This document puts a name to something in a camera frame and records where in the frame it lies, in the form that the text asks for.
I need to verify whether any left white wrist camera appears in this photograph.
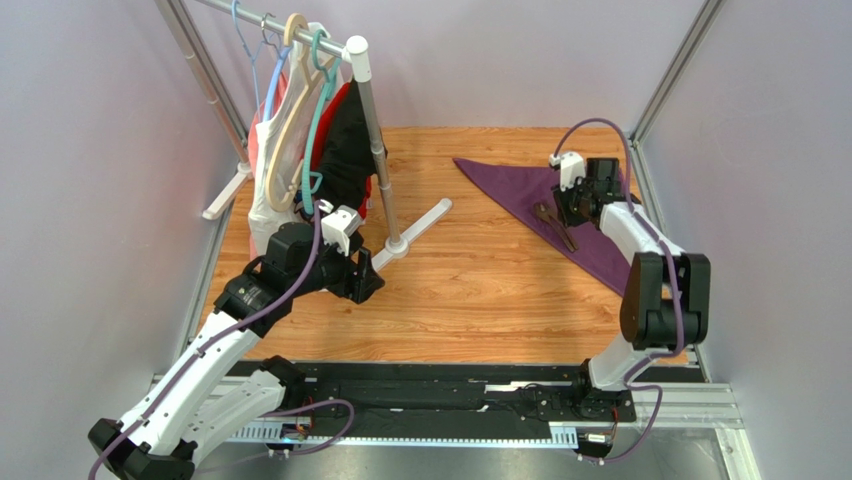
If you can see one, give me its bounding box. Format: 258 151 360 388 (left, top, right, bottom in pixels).
319 200 363 257

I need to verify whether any aluminium frame rail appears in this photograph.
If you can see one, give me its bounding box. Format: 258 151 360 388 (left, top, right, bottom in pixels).
142 372 745 431

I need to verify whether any purple cloth napkin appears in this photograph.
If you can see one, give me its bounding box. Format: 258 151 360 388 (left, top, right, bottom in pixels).
453 158 630 296

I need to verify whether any purple cable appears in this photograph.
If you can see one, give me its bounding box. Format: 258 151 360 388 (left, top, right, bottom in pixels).
87 199 356 480
552 118 687 465

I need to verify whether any light blue wire hanger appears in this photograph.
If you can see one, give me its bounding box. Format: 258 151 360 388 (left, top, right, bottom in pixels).
230 0 261 110

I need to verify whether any slotted cable duct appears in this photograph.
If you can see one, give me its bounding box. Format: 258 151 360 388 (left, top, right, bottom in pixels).
225 422 580 449

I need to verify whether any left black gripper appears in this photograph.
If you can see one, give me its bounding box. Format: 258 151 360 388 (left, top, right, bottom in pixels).
289 228 385 303

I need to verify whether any pink garment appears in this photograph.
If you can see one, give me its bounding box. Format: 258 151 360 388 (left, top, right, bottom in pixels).
247 73 288 260

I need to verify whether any blue plastic hanger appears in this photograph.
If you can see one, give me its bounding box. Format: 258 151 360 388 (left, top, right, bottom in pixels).
261 46 291 122

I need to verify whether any teal plastic hanger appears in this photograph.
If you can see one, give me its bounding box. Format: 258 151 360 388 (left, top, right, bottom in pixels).
300 28 340 218

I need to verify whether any black garment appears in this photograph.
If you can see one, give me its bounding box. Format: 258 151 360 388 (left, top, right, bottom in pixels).
312 81 389 214

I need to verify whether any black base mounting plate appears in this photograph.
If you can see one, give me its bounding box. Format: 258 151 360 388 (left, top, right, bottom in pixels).
226 359 638 441

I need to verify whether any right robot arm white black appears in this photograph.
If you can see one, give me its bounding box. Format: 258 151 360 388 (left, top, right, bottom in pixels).
549 152 711 409

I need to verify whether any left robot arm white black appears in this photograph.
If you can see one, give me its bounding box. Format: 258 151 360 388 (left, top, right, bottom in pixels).
88 215 385 479

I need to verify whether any red garment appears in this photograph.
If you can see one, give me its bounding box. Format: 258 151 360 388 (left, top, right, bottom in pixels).
311 83 373 228

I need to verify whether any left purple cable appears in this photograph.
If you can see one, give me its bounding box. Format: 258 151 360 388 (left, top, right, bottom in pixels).
87 199 356 480

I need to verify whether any white grey clothes rack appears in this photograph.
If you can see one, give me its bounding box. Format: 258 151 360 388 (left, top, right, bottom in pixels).
178 0 453 271

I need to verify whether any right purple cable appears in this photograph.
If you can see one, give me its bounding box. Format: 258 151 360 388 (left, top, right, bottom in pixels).
552 118 687 465

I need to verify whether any white tank top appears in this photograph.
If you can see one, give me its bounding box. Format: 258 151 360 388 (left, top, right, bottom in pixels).
248 79 334 268

